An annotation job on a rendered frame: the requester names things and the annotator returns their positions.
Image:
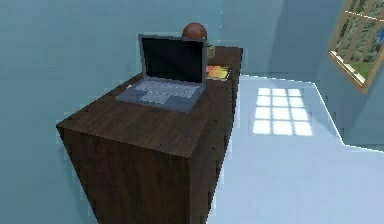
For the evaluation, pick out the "grey laptop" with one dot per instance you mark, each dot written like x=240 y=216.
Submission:
x=173 y=70

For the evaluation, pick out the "orange yellow book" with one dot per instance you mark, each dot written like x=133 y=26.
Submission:
x=217 y=72

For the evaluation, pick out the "small olive mug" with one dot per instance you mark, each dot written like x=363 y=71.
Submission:
x=211 y=51

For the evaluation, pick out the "dark wooden chest of drawers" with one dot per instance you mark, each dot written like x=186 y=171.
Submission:
x=140 y=160

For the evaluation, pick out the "brown ball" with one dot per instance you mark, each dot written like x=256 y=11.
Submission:
x=194 y=30

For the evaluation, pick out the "wooden framed window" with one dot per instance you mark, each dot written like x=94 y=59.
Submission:
x=361 y=40

